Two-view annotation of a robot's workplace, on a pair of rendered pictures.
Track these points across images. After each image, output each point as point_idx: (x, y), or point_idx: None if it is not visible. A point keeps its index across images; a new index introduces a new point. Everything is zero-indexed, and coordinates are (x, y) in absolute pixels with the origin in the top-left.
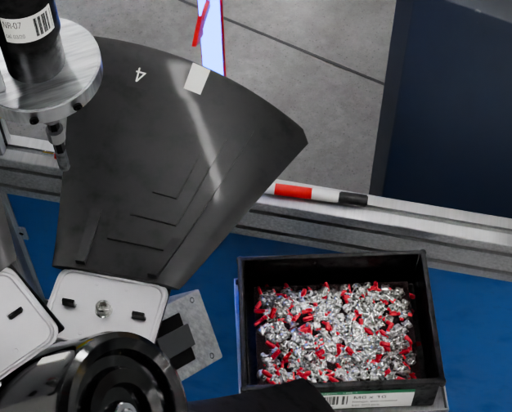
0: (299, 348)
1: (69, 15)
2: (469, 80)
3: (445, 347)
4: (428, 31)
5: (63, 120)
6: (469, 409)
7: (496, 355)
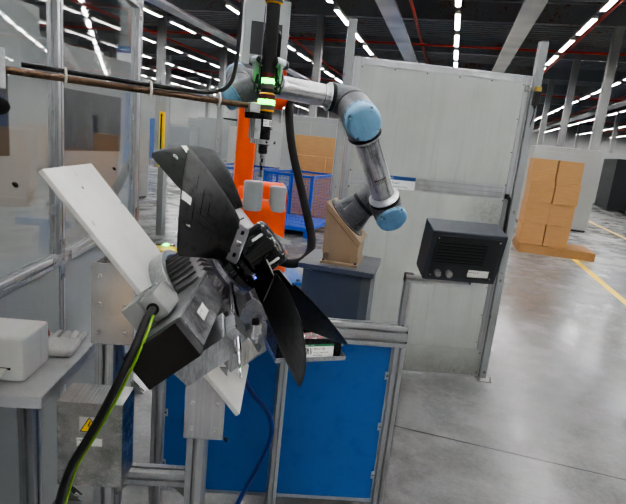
0: None
1: (141, 383)
2: (328, 298)
3: (334, 399)
4: (314, 282)
5: (141, 415)
6: (345, 446)
7: (353, 399)
